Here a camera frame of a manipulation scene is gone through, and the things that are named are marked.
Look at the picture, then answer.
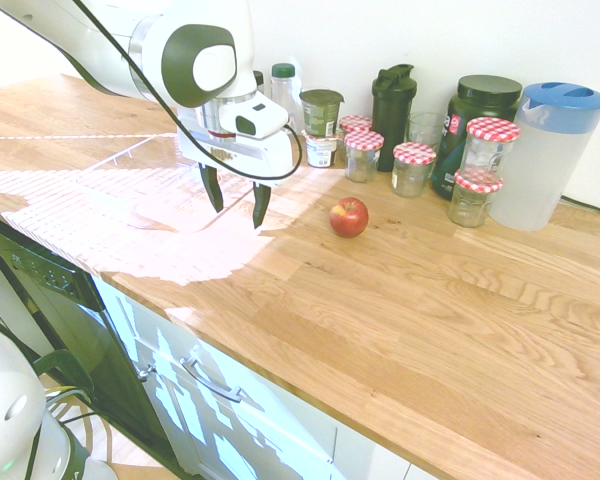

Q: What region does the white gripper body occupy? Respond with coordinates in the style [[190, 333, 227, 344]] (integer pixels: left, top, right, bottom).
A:
[[175, 127, 292, 189]]

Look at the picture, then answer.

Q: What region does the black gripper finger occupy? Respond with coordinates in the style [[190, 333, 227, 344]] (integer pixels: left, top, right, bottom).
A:
[[197, 161, 225, 214], [252, 181, 273, 231]]

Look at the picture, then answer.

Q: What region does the clear plastic container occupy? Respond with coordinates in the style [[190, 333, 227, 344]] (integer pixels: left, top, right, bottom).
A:
[[76, 132, 277, 235]]

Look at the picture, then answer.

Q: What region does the red apple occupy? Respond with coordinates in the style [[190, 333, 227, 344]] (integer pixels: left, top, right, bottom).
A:
[[329, 196, 370, 239]]

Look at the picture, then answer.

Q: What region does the white yoghurt cup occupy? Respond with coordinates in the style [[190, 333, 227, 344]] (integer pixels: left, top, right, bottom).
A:
[[304, 131, 346, 169]]

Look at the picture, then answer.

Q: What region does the clear bottle green cap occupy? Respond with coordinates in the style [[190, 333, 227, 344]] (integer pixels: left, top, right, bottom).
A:
[[270, 62, 305, 132]]

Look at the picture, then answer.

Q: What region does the green yoghurt cup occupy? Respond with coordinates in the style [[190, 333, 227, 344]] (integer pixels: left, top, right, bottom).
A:
[[298, 88, 345, 139]]

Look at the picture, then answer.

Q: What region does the small checkered-lid glass jar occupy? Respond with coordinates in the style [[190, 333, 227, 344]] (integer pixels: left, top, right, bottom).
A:
[[338, 114, 374, 137]]

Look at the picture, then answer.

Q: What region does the dark green shaker bottle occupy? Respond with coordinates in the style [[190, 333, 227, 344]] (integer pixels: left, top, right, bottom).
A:
[[370, 62, 417, 173]]

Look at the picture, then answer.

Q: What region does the clear drinking glass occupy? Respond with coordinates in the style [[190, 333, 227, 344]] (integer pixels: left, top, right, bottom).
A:
[[405, 111, 450, 152]]

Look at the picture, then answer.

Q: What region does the black dishwasher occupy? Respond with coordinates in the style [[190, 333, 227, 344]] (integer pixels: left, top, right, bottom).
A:
[[0, 208, 182, 475]]

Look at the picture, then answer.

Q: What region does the faceted checkered-lid glass jar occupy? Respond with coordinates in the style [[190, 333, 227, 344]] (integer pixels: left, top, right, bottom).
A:
[[447, 169, 505, 229]]

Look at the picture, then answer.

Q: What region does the tall checkered-lid glass jar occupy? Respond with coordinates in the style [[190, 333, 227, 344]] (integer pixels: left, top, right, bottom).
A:
[[464, 116, 523, 187]]

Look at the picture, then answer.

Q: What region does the dark green protein tub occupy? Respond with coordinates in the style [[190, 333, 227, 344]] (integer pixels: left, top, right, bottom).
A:
[[430, 74, 524, 202]]

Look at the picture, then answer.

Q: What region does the white cabinet front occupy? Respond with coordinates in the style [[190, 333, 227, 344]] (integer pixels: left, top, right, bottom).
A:
[[90, 273, 417, 480]]

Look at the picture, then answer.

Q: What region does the translucent pitcher blue lid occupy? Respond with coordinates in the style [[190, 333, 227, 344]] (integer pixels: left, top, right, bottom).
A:
[[486, 81, 600, 232]]

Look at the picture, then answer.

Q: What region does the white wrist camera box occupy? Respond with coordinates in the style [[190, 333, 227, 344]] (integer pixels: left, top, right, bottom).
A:
[[218, 93, 290, 140]]

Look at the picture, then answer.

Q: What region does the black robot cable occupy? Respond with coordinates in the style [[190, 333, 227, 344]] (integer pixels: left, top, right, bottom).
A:
[[73, 0, 304, 180]]

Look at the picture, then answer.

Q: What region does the metal drawer handle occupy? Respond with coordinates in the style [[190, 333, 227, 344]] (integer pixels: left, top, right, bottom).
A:
[[179, 356, 244, 405]]

